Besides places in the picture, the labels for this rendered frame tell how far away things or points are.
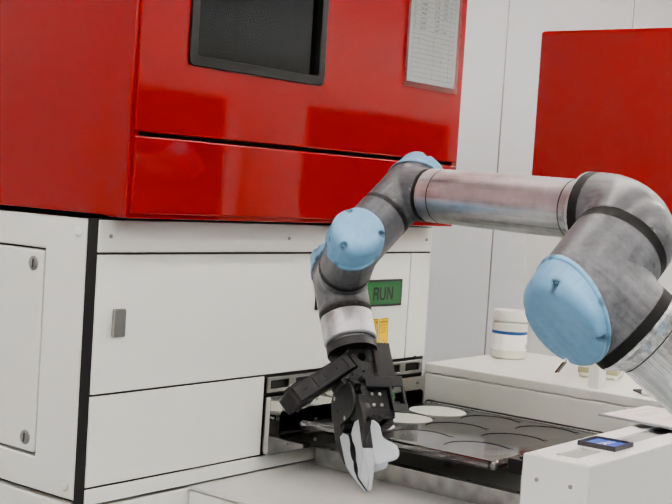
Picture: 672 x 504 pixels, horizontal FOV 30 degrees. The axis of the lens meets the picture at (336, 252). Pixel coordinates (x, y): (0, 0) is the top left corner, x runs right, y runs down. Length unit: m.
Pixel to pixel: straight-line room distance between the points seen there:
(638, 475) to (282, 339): 0.63
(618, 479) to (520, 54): 4.02
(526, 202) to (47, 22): 0.73
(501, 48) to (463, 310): 1.12
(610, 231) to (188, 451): 0.78
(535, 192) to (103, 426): 0.68
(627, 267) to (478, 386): 0.93
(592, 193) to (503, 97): 3.94
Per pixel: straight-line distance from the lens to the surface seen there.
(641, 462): 1.74
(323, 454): 2.10
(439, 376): 2.36
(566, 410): 2.23
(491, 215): 1.63
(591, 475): 1.61
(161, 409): 1.87
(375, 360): 1.74
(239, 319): 1.96
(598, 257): 1.41
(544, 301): 1.41
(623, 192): 1.49
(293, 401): 1.68
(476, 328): 5.38
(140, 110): 1.72
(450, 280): 5.17
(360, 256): 1.66
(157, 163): 1.74
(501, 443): 2.01
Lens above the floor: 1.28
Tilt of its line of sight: 3 degrees down
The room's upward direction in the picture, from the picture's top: 4 degrees clockwise
